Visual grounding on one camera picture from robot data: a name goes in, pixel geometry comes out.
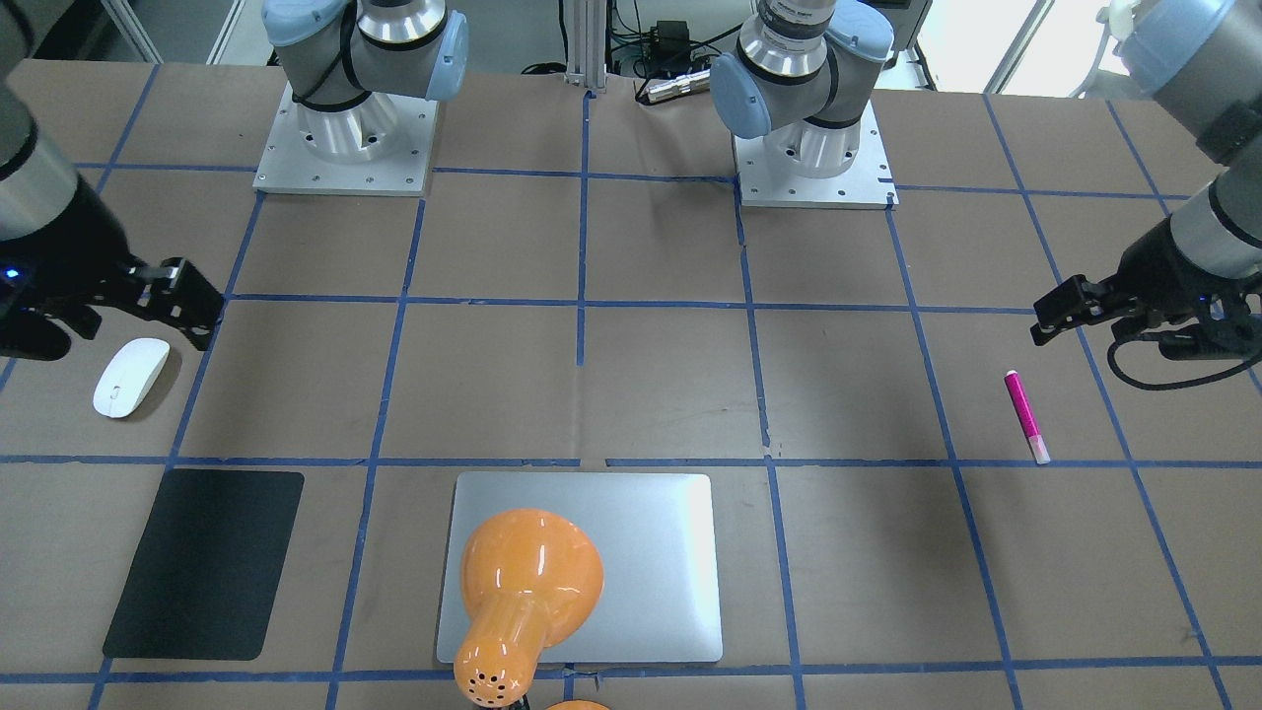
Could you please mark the white computer mouse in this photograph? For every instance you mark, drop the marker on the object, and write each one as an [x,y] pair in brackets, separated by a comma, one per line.
[129,376]

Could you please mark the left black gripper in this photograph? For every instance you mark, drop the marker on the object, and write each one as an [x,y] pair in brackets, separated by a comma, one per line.
[1161,260]

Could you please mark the black mousepad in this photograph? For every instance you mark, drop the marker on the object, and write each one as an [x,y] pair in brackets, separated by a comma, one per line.
[204,577]

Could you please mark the silver metal cylinder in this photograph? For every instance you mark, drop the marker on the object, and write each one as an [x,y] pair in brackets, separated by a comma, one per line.
[657,92]

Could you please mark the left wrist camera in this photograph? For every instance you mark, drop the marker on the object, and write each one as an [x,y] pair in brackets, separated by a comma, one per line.
[1195,335]

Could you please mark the aluminium frame post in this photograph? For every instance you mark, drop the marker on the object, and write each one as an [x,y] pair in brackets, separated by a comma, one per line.
[586,35]

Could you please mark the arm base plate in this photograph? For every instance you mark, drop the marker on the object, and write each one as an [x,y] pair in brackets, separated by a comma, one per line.
[382,147]
[807,166]

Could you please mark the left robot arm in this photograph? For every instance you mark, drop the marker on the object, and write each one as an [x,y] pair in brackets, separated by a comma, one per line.
[1150,180]

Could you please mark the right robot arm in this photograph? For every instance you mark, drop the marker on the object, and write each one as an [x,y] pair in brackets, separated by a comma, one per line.
[364,80]

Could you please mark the silver laptop notebook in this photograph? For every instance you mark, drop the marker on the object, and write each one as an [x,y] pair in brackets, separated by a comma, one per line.
[661,600]

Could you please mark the orange desk lamp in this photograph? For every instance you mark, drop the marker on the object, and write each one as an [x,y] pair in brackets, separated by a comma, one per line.
[529,579]

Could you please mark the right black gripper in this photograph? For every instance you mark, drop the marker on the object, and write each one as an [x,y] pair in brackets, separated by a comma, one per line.
[71,240]

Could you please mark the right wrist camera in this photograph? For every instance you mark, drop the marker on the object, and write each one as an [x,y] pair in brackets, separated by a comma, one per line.
[31,336]

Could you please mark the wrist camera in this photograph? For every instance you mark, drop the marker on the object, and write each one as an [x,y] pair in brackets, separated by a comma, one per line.
[31,336]
[1195,335]

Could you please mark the pink marker pen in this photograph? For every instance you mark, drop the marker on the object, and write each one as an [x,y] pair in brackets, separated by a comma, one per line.
[1026,418]

